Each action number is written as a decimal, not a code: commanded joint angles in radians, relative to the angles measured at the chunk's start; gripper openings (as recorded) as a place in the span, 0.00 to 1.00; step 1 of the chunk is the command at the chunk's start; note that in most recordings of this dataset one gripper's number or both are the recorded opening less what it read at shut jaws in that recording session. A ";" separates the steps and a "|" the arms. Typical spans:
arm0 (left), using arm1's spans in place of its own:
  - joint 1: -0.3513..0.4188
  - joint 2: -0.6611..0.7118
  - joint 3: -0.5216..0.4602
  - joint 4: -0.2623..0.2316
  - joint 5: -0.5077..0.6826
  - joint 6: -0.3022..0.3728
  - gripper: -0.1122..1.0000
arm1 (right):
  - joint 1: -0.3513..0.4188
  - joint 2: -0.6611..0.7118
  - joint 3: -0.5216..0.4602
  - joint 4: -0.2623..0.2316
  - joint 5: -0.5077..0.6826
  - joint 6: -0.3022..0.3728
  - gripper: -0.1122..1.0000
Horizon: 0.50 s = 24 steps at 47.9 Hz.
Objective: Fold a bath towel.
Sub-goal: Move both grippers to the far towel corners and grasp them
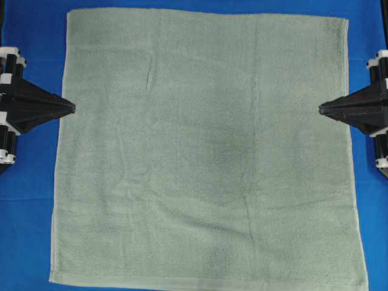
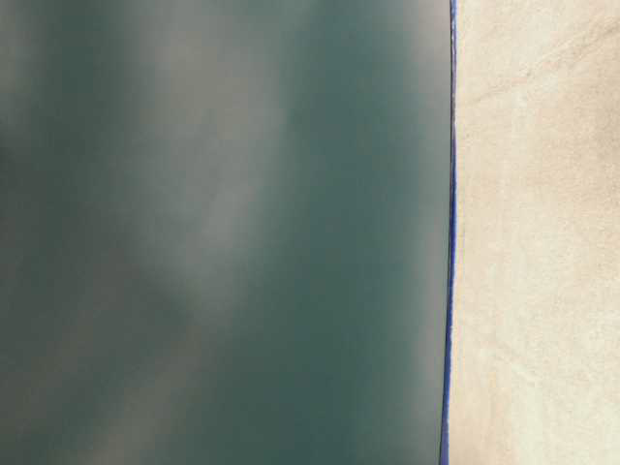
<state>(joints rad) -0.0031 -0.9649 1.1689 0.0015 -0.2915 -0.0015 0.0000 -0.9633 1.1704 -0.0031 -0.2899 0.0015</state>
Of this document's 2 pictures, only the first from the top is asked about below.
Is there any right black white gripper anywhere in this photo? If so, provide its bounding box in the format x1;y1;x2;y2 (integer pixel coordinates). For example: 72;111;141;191
319;50;387;178

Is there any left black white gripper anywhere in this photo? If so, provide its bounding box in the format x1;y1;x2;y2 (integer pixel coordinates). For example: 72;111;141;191
1;47;76;174

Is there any blue table cloth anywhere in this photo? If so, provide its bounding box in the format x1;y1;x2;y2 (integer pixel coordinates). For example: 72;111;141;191
1;1;387;290

